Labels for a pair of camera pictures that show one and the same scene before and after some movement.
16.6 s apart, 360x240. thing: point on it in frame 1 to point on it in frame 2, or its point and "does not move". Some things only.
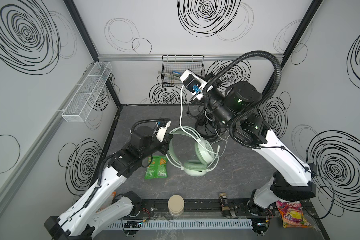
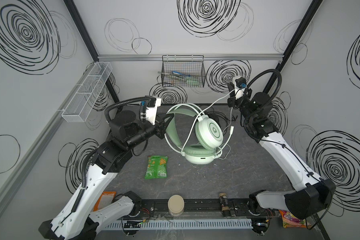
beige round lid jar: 176,205 does not move
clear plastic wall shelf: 78,108 does not move
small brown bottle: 225,208 does not move
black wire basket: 173,66 does not move
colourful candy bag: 292,214 does not move
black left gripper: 165,140 to 160,129
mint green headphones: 203,151 to 198,137
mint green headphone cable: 196,138 to 203,110
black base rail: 196,207 does not move
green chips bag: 157,168 does not move
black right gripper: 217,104 to 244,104
